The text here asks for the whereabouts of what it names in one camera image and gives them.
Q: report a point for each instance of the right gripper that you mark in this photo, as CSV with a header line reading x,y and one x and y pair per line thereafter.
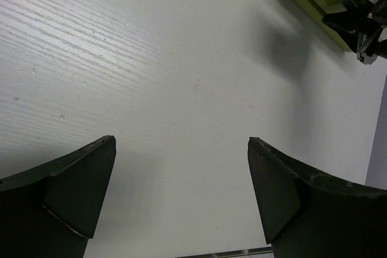
x,y
363,29

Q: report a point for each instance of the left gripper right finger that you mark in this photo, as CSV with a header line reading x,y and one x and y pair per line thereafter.
x,y
306,212

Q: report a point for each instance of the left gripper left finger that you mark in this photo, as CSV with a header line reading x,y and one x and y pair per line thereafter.
x,y
52,210

